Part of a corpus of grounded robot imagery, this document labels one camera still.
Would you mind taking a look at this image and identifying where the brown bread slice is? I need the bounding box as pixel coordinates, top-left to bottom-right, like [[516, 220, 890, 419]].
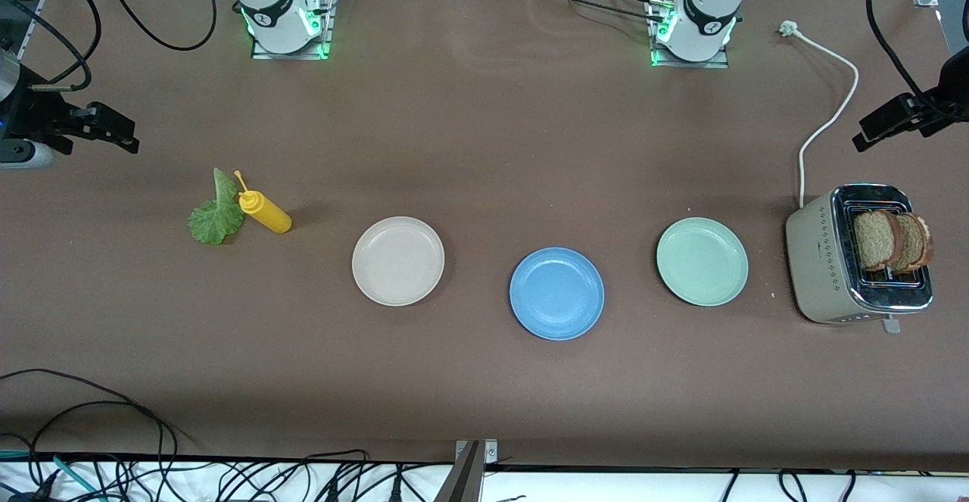
[[896, 213, 935, 274], [853, 210, 904, 273]]

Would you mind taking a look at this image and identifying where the green lettuce leaf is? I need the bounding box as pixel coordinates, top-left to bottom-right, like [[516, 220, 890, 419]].
[[187, 167, 245, 246]]

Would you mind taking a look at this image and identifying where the light green plate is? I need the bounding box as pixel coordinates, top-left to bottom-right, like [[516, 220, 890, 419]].
[[656, 217, 749, 307]]

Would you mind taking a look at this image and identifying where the cream white plate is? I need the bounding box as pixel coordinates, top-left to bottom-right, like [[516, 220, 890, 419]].
[[351, 217, 446, 307]]

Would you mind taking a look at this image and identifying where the blue plate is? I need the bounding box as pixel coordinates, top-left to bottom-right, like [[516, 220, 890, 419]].
[[509, 247, 606, 341]]

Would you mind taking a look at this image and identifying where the beige steel toaster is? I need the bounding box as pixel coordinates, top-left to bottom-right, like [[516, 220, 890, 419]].
[[785, 183, 934, 335]]

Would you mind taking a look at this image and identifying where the yellow squeeze bottle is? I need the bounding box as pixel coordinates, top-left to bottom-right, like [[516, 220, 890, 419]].
[[233, 170, 293, 235]]

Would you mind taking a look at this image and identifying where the aluminium table edge rail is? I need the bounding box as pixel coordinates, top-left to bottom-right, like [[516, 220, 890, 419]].
[[15, 0, 76, 60]]

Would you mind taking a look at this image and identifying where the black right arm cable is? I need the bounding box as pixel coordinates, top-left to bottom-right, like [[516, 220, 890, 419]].
[[0, 0, 218, 92]]

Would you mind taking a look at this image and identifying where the white toaster power cord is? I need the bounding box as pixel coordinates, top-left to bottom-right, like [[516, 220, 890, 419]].
[[780, 20, 860, 209]]

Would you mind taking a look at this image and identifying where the black cable on table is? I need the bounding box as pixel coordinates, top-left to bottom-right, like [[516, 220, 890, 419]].
[[0, 369, 182, 502]]

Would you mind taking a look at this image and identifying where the teal cable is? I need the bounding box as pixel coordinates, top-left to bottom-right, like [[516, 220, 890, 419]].
[[0, 451, 103, 502]]

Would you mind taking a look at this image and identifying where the metal table edge bracket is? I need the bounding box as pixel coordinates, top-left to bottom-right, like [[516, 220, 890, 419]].
[[434, 439, 500, 502]]

